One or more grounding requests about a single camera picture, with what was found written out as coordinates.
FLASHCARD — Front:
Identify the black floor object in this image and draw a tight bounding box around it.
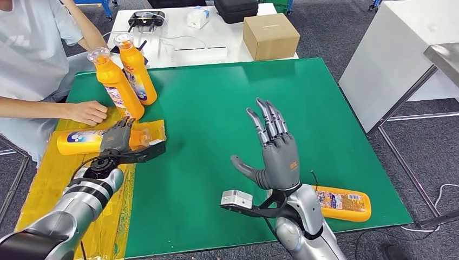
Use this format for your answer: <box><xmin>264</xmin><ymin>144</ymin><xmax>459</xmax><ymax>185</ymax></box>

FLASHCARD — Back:
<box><xmin>381</xmin><ymin>244</ymin><xmax>410</xmax><ymax>260</ymax></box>

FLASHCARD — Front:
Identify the person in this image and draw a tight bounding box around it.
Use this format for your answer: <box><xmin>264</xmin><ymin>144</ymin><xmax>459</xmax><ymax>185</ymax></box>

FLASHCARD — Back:
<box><xmin>0</xmin><ymin>0</ymin><xmax>108</xmax><ymax>170</ymax></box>

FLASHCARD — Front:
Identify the person's right hand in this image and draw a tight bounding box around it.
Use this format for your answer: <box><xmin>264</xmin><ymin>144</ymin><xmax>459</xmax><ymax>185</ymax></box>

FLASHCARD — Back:
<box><xmin>67</xmin><ymin>101</ymin><xmax>108</xmax><ymax>126</ymax></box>

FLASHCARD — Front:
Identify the green crate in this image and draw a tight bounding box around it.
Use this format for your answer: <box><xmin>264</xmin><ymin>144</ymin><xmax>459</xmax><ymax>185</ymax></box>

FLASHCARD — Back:
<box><xmin>259</xmin><ymin>0</ymin><xmax>294</xmax><ymax>16</ymax></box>

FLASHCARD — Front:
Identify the blue metal frame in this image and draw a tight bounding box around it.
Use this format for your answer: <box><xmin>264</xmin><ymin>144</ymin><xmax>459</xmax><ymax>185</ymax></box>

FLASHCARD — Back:
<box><xmin>73</xmin><ymin>0</ymin><xmax>119</xmax><ymax>21</ymax></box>

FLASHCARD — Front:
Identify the white table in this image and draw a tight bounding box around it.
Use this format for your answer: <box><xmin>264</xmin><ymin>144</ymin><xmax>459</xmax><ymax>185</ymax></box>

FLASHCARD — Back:
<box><xmin>107</xmin><ymin>3</ymin><xmax>299</xmax><ymax>69</ymax></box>

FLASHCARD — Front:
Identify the white cabinet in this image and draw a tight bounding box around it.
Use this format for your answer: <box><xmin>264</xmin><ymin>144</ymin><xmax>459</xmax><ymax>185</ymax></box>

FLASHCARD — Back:
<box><xmin>338</xmin><ymin>0</ymin><xmax>459</xmax><ymax>134</ymax></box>

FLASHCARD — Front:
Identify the black carry case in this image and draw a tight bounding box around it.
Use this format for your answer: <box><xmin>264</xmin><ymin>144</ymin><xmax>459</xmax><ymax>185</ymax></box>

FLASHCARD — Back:
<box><xmin>147</xmin><ymin>0</ymin><xmax>208</xmax><ymax>9</ymax></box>
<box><xmin>213</xmin><ymin>0</ymin><xmax>259</xmax><ymax>25</ymax></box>

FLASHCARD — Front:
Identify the small white box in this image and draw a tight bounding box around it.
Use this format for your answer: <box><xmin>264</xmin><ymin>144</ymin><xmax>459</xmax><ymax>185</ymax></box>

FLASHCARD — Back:
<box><xmin>186</xmin><ymin>6</ymin><xmax>211</xmax><ymax>30</ymax></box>

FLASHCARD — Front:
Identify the brown cardboard box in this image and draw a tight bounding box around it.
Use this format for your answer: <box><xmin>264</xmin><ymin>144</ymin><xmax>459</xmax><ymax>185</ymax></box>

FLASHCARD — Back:
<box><xmin>242</xmin><ymin>13</ymin><xmax>301</xmax><ymax>62</ymax></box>

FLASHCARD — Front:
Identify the yellow taped cardboard sheet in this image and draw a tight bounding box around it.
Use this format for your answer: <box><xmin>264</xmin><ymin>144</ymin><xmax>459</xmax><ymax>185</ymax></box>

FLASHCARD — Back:
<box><xmin>14</xmin><ymin>107</ymin><xmax>166</xmax><ymax>260</ymax></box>

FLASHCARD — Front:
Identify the white floor cable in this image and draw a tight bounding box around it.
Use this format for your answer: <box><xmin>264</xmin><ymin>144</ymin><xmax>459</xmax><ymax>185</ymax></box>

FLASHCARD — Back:
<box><xmin>399</xmin><ymin>184</ymin><xmax>459</xmax><ymax>233</ymax></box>

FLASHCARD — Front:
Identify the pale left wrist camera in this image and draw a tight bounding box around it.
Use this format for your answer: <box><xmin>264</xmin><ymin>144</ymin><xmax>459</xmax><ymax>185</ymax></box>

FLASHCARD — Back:
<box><xmin>141</xmin><ymin>140</ymin><xmax>167</xmax><ymax>163</ymax></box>

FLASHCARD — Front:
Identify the metal table black frame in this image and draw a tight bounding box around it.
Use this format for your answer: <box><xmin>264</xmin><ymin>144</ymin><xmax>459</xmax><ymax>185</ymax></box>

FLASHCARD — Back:
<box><xmin>365</xmin><ymin>43</ymin><xmax>459</xmax><ymax>230</ymax></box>

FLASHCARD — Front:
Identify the metal chair frame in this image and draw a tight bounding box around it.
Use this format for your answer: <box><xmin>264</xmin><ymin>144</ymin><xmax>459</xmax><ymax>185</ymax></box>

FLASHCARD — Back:
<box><xmin>0</xmin><ymin>134</ymin><xmax>31</xmax><ymax>223</ymax></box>

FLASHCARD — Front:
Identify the orange bottle clear cap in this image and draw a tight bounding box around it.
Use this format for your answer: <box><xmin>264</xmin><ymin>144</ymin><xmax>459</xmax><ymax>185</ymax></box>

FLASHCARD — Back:
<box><xmin>312</xmin><ymin>185</ymin><xmax>372</xmax><ymax>223</ymax></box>
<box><xmin>113</xmin><ymin>32</ymin><xmax>159</xmax><ymax>106</ymax></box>
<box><xmin>87</xmin><ymin>47</ymin><xmax>146</xmax><ymax>121</ymax></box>
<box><xmin>56</xmin><ymin>120</ymin><xmax>167</xmax><ymax>157</ymax></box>

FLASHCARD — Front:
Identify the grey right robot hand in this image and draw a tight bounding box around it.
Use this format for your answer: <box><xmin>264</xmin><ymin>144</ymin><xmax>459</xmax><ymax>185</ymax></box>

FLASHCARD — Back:
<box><xmin>230</xmin><ymin>97</ymin><xmax>301</xmax><ymax>191</ymax></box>

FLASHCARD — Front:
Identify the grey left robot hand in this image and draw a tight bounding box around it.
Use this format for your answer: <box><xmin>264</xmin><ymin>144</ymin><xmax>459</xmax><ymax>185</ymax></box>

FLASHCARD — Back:
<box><xmin>100</xmin><ymin>116</ymin><xmax>136</xmax><ymax>153</ymax></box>

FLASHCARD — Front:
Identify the long white box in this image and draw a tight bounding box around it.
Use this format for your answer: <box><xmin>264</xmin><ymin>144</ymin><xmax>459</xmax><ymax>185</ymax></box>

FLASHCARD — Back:
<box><xmin>173</xmin><ymin>45</ymin><xmax>229</xmax><ymax>64</ymax></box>

